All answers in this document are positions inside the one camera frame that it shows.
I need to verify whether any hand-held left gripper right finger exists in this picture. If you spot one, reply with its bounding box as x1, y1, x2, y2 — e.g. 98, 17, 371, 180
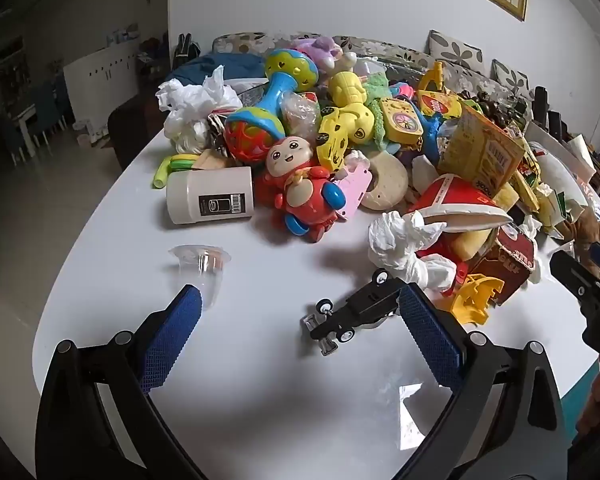
399, 284, 566, 480

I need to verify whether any blue green rattle toy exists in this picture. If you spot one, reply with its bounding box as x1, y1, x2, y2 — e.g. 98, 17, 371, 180
224, 49, 321, 163

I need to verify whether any purple plush toy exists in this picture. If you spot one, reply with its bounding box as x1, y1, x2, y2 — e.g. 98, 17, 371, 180
292, 35, 344, 70

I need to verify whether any round beige biscuit toy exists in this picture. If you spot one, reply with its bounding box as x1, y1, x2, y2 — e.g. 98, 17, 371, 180
361, 152, 411, 211

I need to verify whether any brown red cardboard box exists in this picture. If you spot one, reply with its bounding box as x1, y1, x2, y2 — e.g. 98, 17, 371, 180
472, 224, 539, 307

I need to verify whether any red doll toy car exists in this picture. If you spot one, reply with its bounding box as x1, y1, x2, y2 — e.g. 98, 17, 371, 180
254, 135, 348, 243

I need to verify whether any clear plastic bag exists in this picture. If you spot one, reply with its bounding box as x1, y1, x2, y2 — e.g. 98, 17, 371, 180
281, 91, 324, 139

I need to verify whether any dining chair set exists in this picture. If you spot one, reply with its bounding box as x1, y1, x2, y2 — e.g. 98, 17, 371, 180
0, 77, 76, 163

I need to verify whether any yellow plastic toy vehicle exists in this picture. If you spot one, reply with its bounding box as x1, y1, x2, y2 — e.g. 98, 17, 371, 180
450, 273, 505, 326

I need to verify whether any green yellow plastic toy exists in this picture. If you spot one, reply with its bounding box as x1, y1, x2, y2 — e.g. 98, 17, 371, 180
152, 154, 201, 190

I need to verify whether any white plastic bag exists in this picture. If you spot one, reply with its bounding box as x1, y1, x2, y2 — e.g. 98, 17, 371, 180
155, 66, 244, 155

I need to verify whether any blue cushion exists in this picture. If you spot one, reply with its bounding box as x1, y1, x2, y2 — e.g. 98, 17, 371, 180
164, 54, 267, 87

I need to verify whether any red paper bowl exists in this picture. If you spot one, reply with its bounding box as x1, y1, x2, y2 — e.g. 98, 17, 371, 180
409, 173, 514, 234

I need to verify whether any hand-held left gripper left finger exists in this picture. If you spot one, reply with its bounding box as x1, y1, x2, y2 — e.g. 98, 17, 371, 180
35, 284, 211, 480

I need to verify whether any white cylindrical container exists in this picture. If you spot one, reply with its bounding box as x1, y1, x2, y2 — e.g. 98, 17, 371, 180
166, 165, 255, 226

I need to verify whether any yellow cardboard box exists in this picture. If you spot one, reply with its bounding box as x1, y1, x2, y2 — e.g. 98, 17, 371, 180
437, 109, 527, 192

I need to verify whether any yellow red-label snack packet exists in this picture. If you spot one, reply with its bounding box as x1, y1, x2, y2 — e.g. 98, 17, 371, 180
416, 89, 464, 122

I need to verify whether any yellow toy phone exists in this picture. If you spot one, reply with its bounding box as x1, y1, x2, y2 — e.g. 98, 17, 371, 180
381, 97, 424, 147

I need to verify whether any black bag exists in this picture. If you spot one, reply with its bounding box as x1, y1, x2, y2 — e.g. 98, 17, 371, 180
172, 33, 202, 69

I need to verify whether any white cabinet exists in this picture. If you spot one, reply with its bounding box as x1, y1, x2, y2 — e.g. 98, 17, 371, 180
62, 40, 142, 127

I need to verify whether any black toy race car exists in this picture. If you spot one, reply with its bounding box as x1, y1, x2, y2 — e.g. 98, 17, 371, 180
302, 269, 405, 356

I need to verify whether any brown plush toy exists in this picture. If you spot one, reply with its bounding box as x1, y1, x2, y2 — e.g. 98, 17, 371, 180
555, 207, 600, 242

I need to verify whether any yellow figure toy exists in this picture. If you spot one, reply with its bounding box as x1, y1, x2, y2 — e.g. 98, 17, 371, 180
327, 71, 369, 109

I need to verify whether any yellow toy car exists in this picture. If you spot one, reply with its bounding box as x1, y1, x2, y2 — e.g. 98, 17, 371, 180
316, 104, 376, 172

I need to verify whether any green towel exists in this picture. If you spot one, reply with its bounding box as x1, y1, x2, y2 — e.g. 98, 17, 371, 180
365, 72, 398, 153

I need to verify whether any blue toy dinosaur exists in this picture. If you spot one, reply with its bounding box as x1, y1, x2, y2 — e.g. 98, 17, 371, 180
419, 110, 452, 157

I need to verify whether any white cardboard box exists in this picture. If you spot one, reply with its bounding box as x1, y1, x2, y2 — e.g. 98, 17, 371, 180
525, 125, 598, 181

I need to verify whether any clear plastic cup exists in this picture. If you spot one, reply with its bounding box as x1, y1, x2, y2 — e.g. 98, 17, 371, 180
168, 243, 232, 309

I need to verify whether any floral sofa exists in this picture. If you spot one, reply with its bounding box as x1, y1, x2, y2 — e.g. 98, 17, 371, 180
212, 30, 536, 106

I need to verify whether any pink rabbit toy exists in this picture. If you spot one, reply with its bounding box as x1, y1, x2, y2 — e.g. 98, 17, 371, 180
336, 150, 374, 222

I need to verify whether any wooden block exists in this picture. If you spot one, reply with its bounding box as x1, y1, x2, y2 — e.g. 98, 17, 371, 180
192, 149, 229, 171

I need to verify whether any tall black bottle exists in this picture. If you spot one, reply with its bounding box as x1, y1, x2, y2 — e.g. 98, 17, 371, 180
532, 86, 551, 126

